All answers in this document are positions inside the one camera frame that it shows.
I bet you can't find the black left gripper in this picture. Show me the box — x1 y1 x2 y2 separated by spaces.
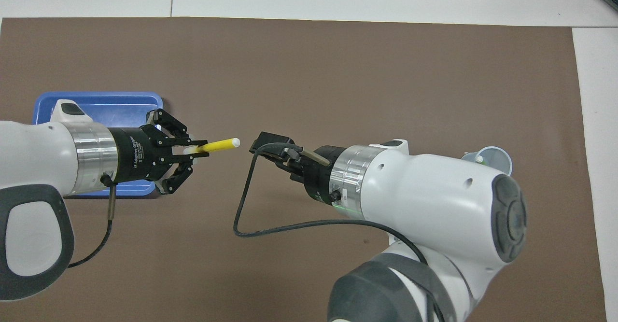
107 109 209 195

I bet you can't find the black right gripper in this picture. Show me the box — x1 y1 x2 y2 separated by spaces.
249 131 346 202

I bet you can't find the yellow pen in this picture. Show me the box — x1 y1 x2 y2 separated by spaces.
183 138 240 154

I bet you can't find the blue plastic tray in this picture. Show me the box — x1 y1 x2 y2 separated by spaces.
31 92 164 197

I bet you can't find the brown table mat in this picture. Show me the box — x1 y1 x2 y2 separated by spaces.
0 17 608 322

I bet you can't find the pale blue mesh cup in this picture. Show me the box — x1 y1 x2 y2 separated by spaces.
461 146 513 177

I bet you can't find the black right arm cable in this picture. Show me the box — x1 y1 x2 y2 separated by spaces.
233 142 445 322

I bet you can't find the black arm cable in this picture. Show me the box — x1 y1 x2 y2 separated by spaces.
233 142 445 322
68 175 118 268

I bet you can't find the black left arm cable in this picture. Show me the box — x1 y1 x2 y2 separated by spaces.
68 175 118 268

